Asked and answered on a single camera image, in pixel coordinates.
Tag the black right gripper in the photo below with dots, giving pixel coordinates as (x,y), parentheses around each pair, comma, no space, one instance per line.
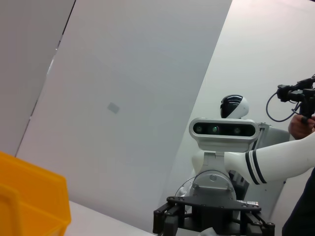
(211,211)

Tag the black handheld control rig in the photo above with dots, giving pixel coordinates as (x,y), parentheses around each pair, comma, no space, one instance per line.
(307,103)

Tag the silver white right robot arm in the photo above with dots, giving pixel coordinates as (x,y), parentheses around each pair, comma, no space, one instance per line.
(283,157)

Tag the person's hand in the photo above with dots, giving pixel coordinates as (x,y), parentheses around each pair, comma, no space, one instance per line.
(301,127)

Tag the black box on column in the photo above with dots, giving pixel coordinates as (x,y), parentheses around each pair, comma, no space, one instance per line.
(237,183)

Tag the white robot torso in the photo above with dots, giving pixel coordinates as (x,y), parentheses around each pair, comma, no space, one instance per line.
(197,161)

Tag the person's dark clothing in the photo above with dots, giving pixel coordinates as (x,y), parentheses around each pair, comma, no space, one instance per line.
(305,209)

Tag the black white robot head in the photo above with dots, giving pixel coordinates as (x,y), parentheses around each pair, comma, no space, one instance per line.
(233,105)

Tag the yellow plastic bin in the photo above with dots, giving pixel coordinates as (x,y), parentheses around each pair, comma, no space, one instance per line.
(32,196)

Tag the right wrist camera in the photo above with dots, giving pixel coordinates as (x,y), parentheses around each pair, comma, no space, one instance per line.
(221,137)

